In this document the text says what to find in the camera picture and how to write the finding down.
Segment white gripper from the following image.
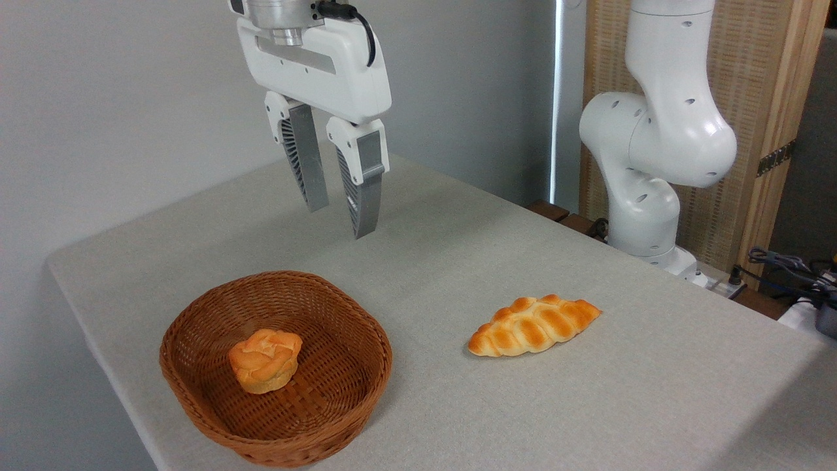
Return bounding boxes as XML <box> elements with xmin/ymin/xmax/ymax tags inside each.
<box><xmin>235</xmin><ymin>16</ymin><xmax>393</xmax><ymax>240</ymax></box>

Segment black metal screen hinge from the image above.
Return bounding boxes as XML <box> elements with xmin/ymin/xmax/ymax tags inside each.
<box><xmin>757</xmin><ymin>139</ymin><xmax>797</xmax><ymax>177</ymax></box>

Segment tangled dark cables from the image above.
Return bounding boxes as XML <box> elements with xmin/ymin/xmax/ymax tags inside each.
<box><xmin>729</xmin><ymin>247</ymin><xmax>837</xmax><ymax>303</ymax></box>

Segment brown wicker basket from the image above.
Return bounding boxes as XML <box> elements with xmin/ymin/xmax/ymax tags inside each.
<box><xmin>159</xmin><ymin>270</ymin><xmax>394</xmax><ymax>468</ymax></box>

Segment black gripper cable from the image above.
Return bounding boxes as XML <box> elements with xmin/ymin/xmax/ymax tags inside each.
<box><xmin>316</xmin><ymin>1</ymin><xmax>377</xmax><ymax>67</ymax></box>

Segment braided golden bread loaf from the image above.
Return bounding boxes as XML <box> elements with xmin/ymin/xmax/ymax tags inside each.
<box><xmin>468</xmin><ymin>294</ymin><xmax>602</xmax><ymax>358</ymax></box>

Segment round orange muffin bread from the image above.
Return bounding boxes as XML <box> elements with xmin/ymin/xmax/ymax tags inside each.
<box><xmin>228</xmin><ymin>328</ymin><xmax>303</xmax><ymax>394</ymax></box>

